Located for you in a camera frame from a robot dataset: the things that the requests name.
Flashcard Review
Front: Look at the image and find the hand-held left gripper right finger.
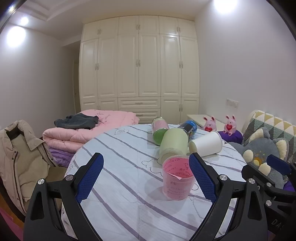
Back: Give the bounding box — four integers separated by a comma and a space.
188, 152, 270, 241

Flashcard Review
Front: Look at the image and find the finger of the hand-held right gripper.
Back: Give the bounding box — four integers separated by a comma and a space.
241, 165, 278, 193
266, 154, 293, 176

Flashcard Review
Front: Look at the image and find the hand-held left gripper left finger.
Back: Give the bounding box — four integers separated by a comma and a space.
23, 152, 104, 241

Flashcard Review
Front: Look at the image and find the light green cup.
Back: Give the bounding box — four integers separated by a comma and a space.
158, 128, 189, 164

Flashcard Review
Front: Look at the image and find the clear cup with pink paper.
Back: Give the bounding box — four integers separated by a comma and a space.
162, 156, 195, 200

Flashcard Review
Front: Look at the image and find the white paper cup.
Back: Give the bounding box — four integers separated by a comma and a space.
188, 131, 224, 157

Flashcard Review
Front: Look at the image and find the blue and black cup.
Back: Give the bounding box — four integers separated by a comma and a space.
177, 120, 198, 141

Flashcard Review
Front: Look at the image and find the clear cup green and pink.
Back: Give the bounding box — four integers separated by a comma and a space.
151, 117, 170, 146

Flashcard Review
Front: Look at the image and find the grey plush toy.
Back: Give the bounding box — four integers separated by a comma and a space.
240, 127, 289, 190

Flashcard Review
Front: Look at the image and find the striped white tablecloth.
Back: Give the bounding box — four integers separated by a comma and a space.
61, 123, 249, 241

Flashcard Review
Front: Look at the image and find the purple folded blanket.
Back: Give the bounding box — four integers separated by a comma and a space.
48, 144, 78, 168

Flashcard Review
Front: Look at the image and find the purple cushion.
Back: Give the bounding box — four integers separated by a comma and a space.
217, 130, 244, 143

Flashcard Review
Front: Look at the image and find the triangle patterned pillow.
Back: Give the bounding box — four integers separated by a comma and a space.
242, 110, 296, 150

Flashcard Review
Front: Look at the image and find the pink folded quilt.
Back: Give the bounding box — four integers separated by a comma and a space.
43, 109, 140, 154

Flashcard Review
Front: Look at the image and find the pink bunny plush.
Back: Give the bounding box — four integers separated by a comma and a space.
203, 115, 218, 133
223, 114, 238, 136

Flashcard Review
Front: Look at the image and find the dark grey garment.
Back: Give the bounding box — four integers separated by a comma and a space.
54, 113, 100, 130

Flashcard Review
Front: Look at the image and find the beige padded jacket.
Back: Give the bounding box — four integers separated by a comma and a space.
0, 120, 59, 215

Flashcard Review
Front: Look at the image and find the white door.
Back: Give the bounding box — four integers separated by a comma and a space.
72, 59, 82, 114

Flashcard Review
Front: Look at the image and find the pink floor mat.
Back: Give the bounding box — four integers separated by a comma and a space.
0, 205, 26, 241

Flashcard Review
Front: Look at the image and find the cream white wardrobe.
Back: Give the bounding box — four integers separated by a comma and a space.
79, 15, 201, 125

